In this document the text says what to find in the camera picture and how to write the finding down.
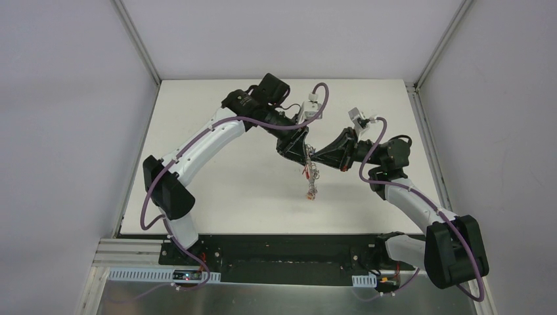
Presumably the key organizer with red handle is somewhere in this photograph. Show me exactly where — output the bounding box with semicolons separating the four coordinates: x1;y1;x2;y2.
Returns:
302;144;320;200

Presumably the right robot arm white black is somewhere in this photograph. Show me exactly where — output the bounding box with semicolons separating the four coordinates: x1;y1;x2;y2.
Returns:
309;128;489;301

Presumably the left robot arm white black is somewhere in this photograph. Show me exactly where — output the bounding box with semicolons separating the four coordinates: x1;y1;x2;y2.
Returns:
140;73;308;266

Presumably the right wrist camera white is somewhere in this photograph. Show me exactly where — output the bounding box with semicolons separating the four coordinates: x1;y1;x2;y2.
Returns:
348;107;371;134

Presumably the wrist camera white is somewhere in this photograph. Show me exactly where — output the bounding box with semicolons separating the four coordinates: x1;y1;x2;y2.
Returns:
348;107;371;134
298;93;322;124

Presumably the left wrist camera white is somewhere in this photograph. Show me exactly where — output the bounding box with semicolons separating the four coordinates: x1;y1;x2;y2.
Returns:
298;93;322;124

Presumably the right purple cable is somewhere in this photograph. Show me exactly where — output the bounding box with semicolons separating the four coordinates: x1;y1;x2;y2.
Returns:
358;116;485;303

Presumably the purple cable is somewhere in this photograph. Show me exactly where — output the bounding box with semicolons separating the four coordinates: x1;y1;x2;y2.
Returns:
139;82;330;293
358;116;485;303

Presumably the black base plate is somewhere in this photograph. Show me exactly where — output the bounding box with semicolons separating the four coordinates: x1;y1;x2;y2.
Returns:
158;234;413;286

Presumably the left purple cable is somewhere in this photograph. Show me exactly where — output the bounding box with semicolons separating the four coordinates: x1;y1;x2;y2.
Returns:
139;82;330;293

